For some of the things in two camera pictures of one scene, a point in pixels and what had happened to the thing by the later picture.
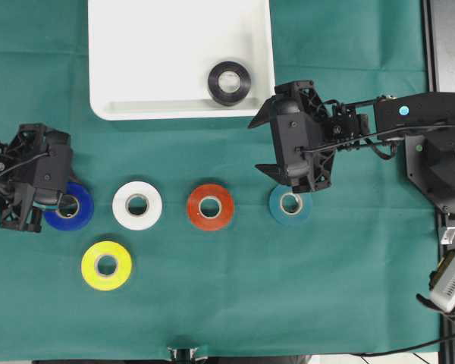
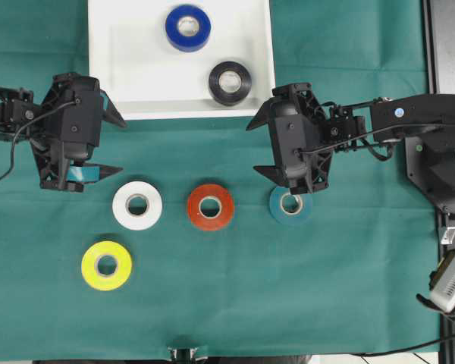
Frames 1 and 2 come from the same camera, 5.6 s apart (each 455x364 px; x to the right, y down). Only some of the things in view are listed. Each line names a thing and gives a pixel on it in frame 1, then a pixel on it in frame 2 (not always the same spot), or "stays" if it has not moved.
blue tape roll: [83, 214] → [183, 42]
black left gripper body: [39, 171] → [70, 133]
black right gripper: [302, 135] stays
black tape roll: [229, 98] stays
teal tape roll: [286, 219] stays
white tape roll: [141, 222] stays
